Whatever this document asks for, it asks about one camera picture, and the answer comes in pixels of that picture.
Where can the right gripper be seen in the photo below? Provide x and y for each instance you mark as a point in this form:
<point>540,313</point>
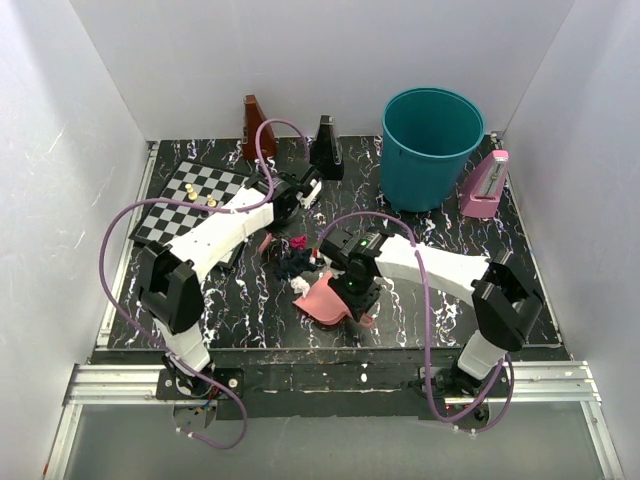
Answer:
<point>357,306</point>

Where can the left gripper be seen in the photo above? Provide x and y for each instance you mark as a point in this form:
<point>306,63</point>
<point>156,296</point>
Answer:
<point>304,205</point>

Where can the pink dustpan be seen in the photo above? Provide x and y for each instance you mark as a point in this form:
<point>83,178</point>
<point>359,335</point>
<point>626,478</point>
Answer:
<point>323,305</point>

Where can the pink hand brush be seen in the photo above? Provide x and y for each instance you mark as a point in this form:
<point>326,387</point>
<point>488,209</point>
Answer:
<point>265,243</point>

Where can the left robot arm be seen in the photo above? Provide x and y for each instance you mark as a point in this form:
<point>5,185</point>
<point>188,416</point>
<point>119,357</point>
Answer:
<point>172,272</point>

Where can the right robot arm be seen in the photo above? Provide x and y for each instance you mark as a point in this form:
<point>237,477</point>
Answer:
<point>505,297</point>

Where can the black metronome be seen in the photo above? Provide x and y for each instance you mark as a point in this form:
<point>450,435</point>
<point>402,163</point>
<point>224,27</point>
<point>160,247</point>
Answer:
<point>326,152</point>

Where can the white paper scrap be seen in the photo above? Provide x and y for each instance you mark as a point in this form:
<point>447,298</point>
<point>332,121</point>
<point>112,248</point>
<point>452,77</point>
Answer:
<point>300,286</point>

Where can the black paper scrap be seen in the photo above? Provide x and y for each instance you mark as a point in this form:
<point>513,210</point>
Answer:
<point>294,263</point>

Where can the brown metronome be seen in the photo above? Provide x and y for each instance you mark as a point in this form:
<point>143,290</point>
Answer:
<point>253,118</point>

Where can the teal plastic bin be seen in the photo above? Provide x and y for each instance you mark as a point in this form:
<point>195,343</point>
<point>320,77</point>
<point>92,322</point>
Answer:
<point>429,134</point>

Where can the pink metronome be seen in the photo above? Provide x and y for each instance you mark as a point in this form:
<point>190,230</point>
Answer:
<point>481,191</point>

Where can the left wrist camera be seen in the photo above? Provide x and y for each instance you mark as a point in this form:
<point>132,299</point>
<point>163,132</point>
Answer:
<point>306,200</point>

